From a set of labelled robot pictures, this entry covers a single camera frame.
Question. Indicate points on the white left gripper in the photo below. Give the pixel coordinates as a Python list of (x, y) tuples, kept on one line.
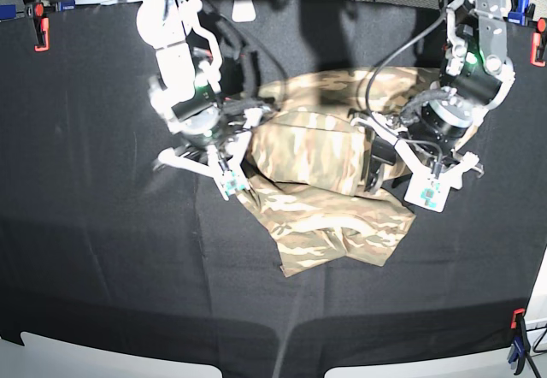
[(430, 183)]

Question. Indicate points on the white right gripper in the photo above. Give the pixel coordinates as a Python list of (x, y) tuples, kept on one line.
[(223, 166)]

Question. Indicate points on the camouflage t-shirt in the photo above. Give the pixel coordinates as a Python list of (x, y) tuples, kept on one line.
[(307, 166)]

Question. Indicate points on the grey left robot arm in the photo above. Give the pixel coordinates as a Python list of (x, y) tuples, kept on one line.
[(475, 77)]

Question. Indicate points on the black table cloth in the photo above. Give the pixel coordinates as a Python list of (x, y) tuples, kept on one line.
[(99, 250)]

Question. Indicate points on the white tag on cloth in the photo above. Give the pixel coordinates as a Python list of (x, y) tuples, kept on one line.
[(243, 11)]

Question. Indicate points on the blue clamp rear right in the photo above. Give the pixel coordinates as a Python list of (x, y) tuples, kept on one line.
[(521, 12)]

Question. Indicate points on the orange clamp right rear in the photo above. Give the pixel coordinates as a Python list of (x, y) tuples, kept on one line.
[(538, 47)]

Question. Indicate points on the orange blue clamp front right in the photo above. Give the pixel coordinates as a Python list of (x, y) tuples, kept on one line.
[(520, 345)]

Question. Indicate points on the orange clamp left rear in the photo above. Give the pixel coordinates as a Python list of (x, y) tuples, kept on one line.
[(42, 28)]

